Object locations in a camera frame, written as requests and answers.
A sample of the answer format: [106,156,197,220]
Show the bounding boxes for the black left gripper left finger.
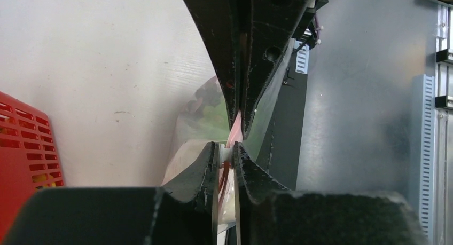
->
[163,142,220,244]

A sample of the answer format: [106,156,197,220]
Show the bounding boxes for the clear zip top bag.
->
[161,42,294,226]

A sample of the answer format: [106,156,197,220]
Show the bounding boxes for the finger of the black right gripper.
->
[242,0,310,138]
[183,0,240,128]

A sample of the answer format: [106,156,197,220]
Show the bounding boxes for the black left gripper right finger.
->
[232,142,294,244]

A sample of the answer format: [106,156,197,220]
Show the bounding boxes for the white bag zipper slider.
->
[219,144,233,169]

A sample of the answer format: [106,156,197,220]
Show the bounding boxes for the red plastic shopping basket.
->
[1,93,65,239]

